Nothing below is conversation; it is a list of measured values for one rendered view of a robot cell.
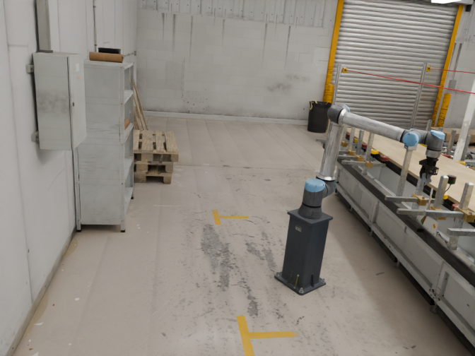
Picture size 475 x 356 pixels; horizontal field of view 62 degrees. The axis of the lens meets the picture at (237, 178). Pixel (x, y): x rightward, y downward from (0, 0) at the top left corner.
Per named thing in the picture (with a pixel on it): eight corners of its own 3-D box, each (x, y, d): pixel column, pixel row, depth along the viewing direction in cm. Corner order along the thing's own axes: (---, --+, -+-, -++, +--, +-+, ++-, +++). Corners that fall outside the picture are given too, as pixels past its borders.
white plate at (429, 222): (434, 236, 262) (437, 223, 259) (415, 220, 286) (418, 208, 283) (435, 236, 262) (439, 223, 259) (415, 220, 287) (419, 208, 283)
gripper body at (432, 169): (426, 175, 260) (430, 158, 256) (419, 171, 268) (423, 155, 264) (437, 176, 261) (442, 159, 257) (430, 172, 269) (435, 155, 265)
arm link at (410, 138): (324, 104, 279) (420, 133, 245) (331, 102, 289) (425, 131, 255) (319, 119, 283) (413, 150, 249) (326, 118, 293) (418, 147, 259)
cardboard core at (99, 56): (88, 51, 370) (121, 54, 375) (90, 51, 377) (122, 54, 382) (89, 60, 372) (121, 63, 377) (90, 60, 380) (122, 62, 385)
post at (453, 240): (448, 254, 247) (468, 183, 232) (445, 251, 251) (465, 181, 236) (454, 255, 248) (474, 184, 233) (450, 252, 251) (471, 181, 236)
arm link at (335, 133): (308, 196, 315) (327, 102, 289) (317, 190, 328) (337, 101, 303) (325, 202, 307) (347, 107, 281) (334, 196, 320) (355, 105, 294)
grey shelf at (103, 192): (76, 232, 371) (68, 62, 323) (94, 197, 455) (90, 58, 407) (124, 232, 379) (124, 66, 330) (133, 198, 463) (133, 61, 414)
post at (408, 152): (396, 203, 317) (408, 149, 303) (393, 200, 322) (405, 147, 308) (401, 203, 318) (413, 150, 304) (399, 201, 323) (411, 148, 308)
